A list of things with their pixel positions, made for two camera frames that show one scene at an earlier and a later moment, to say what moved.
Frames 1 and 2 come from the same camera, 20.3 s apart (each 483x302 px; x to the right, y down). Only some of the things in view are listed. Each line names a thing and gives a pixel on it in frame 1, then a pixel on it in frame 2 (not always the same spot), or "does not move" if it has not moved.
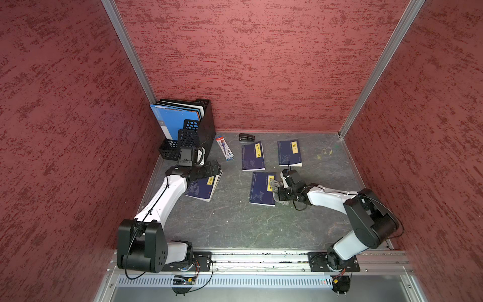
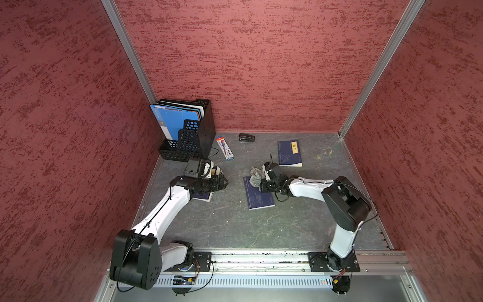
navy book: (253, 157) to (256, 199)
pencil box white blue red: (228, 154) does not move
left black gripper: (209, 172) to (214, 183)
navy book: (289, 150) does not move
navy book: (261, 189) to (203, 196)
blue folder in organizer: (173, 120) does not move
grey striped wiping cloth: (275, 186) to (256, 175)
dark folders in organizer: (194, 106) does not move
